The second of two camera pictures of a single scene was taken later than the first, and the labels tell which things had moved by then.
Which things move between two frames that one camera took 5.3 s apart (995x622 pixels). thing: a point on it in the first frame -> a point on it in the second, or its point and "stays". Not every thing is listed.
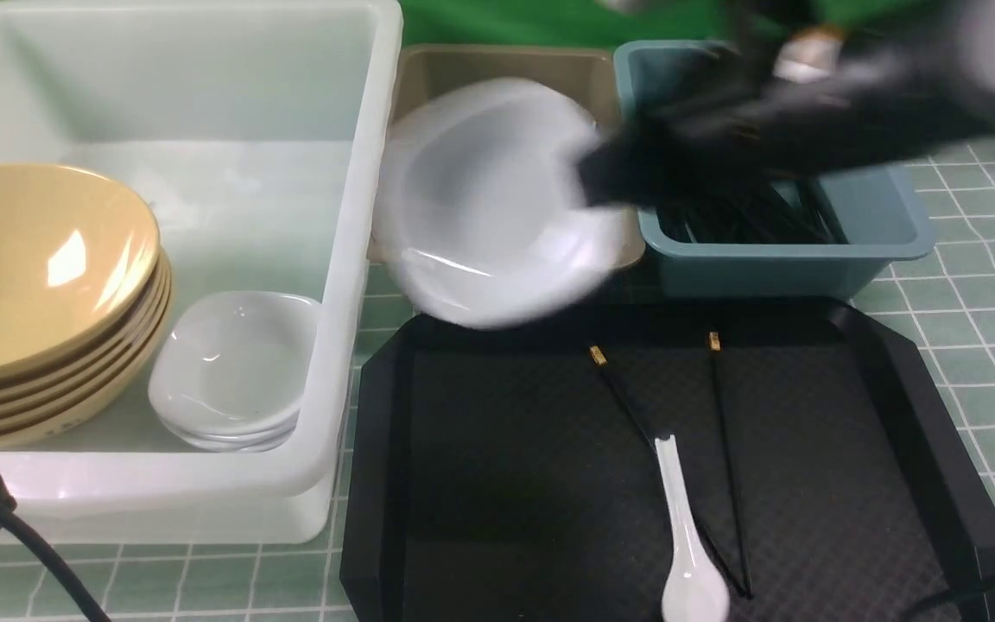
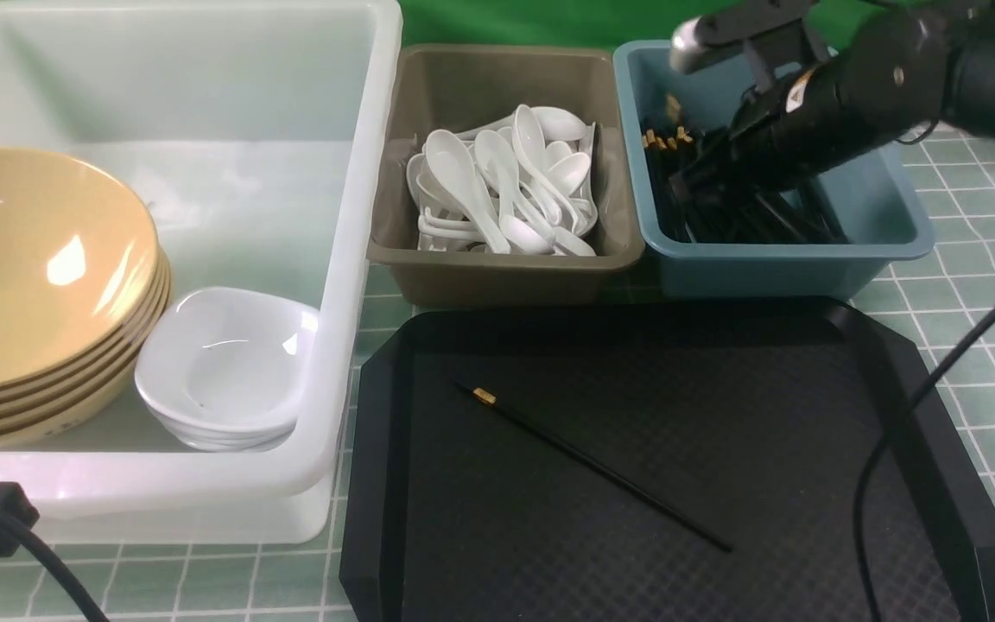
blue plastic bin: (880, 213) stays
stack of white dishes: (229, 369) stays
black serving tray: (510, 473) stays
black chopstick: (598, 358) -> (487, 397)
